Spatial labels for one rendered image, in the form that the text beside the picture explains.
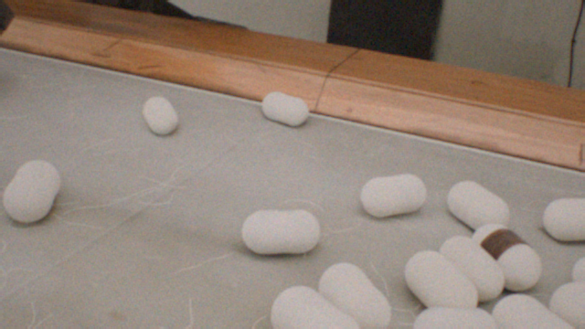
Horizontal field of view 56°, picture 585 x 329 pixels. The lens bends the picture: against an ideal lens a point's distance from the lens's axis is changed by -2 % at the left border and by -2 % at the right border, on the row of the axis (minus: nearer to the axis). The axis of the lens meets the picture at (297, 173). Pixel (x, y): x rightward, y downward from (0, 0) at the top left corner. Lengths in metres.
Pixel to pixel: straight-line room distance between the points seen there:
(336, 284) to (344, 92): 0.22
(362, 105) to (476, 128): 0.08
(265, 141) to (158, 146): 0.07
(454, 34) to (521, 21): 0.25
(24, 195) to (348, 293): 0.15
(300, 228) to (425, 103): 0.19
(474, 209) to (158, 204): 0.16
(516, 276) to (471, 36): 2.11
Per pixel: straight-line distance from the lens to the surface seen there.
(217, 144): 0.36
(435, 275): 0.23
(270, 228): 0.24
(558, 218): 0.30
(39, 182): 0.28
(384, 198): 0.28
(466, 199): 0.29
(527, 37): 2.32
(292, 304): 0.20
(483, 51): 2.34
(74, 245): 0.27
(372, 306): 0.21
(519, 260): 0.25
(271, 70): 0.44
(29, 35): 0.57
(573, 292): 0.24
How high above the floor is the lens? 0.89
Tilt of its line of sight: 27 degrees down
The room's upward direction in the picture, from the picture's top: 5 degrees clockwise
